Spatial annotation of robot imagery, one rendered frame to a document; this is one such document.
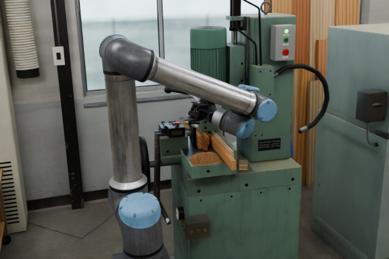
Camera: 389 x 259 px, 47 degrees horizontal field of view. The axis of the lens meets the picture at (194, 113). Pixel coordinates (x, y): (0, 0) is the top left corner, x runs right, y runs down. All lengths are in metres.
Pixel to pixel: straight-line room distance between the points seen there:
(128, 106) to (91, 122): 1.90
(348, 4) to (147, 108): 1.86
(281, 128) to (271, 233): 0.54
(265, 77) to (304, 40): 1.79
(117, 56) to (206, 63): 0.69
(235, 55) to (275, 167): 0.58
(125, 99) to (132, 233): 0.48
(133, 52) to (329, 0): 2.68
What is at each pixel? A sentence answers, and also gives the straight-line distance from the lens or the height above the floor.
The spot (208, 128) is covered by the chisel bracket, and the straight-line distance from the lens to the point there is 2.23.
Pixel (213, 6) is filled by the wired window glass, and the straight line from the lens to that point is 3.69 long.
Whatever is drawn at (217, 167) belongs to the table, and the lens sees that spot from 2.02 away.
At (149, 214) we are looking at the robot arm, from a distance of 1.63.
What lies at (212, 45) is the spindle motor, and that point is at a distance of 2.09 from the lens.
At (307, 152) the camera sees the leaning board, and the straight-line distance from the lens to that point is 3.83.
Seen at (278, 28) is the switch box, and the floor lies 1.47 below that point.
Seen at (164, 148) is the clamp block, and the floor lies 0.91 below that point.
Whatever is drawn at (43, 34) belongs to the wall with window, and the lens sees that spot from 3.40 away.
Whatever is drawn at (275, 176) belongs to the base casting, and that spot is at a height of 0.76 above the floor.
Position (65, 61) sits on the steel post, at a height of 1.16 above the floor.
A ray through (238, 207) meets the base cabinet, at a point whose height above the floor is 0.63.
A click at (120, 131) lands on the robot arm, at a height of 1.15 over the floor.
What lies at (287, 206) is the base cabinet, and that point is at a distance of 2.34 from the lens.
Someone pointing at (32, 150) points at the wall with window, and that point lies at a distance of 3.58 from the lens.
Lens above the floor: 1.67
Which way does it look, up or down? 16 degrees down
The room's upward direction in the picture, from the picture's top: 1 degrees counter-clockwise
